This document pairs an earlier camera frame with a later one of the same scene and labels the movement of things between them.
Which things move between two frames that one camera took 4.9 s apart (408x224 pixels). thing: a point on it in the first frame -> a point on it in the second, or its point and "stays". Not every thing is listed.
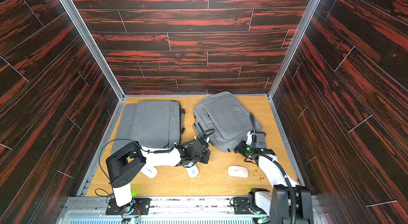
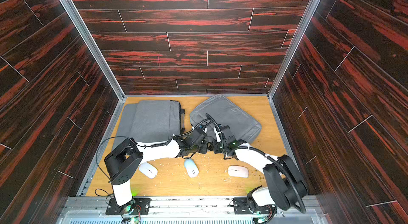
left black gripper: (207, 155) -> (204, 147)
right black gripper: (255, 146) -> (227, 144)
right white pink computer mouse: (238, 171) stays
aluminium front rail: (172, 210) stays
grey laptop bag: (225, 119) stays
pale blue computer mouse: (193, 171) stays
